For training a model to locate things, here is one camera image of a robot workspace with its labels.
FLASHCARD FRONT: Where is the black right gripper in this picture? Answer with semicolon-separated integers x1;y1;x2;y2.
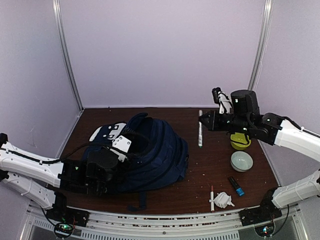
198;110;251;135

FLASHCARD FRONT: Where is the grey marker pen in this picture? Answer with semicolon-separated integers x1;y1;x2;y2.
198;119;203;148

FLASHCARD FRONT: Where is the navy blue student backpack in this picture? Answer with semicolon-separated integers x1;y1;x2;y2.
81;112;189;212

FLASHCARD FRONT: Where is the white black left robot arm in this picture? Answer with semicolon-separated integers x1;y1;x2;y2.
0;133;125;222

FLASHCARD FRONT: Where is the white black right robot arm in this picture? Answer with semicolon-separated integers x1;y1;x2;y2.
198;87;320;221

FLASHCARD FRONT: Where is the yellow green bowl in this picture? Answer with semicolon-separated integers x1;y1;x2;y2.
230;132;251;151

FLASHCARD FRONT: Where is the pale blue ceramic bowl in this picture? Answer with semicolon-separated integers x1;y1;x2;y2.
230;151;254;173

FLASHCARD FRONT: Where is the white red-capped pen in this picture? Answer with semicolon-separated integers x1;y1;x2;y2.
209;185;215;213

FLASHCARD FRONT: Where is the black blue marker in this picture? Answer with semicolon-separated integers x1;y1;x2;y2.
228;176;245;197

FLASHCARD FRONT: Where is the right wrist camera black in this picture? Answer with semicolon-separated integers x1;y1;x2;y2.
211;87;233;114

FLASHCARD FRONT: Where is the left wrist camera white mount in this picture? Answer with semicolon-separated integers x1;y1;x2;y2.
110;135;132;163

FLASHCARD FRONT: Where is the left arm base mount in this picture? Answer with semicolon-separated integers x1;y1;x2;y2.
41;192;90;239

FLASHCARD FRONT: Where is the aluminium front rail frame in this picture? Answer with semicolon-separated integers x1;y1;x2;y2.
23;197;308;240

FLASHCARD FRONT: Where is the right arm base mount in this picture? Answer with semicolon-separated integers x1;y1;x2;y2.
239;187;290;240

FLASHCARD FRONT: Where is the right aluminium corner post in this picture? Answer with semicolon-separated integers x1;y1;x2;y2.
248;0;274;91

